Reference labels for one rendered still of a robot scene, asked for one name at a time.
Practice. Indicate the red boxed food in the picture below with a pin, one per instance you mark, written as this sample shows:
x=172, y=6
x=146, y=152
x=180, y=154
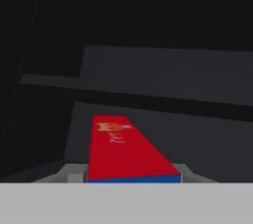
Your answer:
x=125, y=155

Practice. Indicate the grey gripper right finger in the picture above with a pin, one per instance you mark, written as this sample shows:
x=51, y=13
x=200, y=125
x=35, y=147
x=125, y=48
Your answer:
x=188, y=173

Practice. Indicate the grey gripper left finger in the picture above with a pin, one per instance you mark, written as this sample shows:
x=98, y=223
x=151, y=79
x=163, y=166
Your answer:
x=74, y=172

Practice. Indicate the dark cabinet shelf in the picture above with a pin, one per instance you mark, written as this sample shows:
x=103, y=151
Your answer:
x=171, y=73

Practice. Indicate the dark cabinet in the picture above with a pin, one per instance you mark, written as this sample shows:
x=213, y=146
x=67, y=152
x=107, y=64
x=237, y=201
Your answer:
x=49, y=20

